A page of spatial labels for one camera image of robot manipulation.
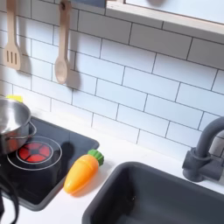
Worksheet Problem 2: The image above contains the wooden spoon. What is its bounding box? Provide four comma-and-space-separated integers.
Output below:
54, 0, 73, 85

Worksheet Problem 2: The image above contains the dark grey tap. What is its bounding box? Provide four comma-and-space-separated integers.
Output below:
182, 116, 224, 183

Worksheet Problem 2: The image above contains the black stove top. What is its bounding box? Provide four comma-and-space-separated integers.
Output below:
0, 115, 101, 212

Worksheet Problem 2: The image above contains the wooden slotted spatula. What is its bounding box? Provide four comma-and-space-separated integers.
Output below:
3, 0, 23, 71

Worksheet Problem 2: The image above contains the dark grey sink basin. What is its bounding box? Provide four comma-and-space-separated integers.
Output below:
81, 161, 224, 224

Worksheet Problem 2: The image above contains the orange toy carrot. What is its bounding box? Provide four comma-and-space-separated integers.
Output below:
63, 149, 105, 195

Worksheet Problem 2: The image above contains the steel pot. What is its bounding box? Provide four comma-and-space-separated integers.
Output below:
0, 97, 38, 155

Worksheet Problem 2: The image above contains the thin black cable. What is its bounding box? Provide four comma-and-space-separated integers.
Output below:
0, 171, 20, 224

